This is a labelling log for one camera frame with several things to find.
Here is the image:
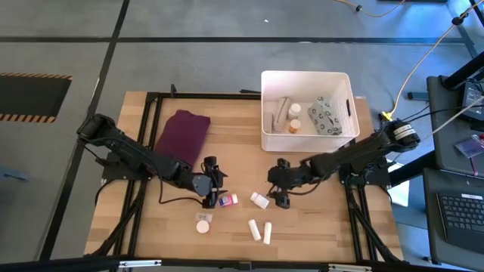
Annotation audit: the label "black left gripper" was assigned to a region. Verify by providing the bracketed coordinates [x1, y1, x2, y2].
[191, 155, 229, 209]

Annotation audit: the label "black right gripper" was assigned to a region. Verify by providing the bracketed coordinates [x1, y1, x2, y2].
[266, 157, 315, 210]

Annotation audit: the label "pink and white small box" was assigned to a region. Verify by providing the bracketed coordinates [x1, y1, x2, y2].
[218, 193, 239, 208]

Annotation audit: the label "white plastic pill bottle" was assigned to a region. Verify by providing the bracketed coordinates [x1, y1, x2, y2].
[250, 191, 271, 211]

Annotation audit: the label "white gauze roll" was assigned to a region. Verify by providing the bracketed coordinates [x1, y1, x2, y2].
[247, 218, 262, 242]
[262, 221, 273, 246]

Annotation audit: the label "grey cross-print pouch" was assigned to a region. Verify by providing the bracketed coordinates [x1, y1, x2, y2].
[307, 95, 343, 137]

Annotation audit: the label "grey tube in bin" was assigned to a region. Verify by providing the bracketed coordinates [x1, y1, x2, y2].
[271, 96, 293, 134]

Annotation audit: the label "white perforated plastic basket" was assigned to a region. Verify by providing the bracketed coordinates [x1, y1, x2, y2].
[260, 70, 361, 153]

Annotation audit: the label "purple folded cloth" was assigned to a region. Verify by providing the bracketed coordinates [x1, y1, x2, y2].
[154, 109, 212, 169]

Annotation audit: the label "white paper sheet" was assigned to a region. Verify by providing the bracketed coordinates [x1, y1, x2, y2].
[386, 161, 411, 208]

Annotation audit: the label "black keyboard tray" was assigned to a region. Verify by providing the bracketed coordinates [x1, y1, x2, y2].
[422, 167, 484, 271]

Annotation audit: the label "black desk top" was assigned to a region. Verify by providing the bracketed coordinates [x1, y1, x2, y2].
[426, 74, 484, 175]

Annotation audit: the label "black bar silver brackets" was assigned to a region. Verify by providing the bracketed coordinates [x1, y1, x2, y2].
[0, 255, 484, 272]

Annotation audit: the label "black computer keyboard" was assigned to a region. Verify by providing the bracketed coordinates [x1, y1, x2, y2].
[436, 191, 484, 255]

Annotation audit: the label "purple card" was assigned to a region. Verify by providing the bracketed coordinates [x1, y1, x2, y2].
[455, 134, 484, 159]

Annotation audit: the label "blue floor object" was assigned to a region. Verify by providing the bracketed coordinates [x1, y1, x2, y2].
[0, 165, 32, 182]

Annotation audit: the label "black hazard-striped floor mat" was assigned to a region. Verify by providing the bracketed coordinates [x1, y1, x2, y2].
[0, 72, 73, 124]

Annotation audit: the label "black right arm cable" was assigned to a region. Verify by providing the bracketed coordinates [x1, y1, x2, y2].
[287, 168, 336, 197]

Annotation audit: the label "black aluminium table frame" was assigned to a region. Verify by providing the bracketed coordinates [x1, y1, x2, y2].
[85, 83, 405, 265]

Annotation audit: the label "yellow cable with plug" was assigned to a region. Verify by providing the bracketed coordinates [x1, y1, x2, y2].
[380, 0, 484, 124]

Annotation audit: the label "white cable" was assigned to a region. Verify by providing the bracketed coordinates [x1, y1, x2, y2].
[433, 96, 484, 134]

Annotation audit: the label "yellow cable black connector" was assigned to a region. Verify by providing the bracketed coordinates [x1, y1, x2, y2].
[334, 0, 406, 19]

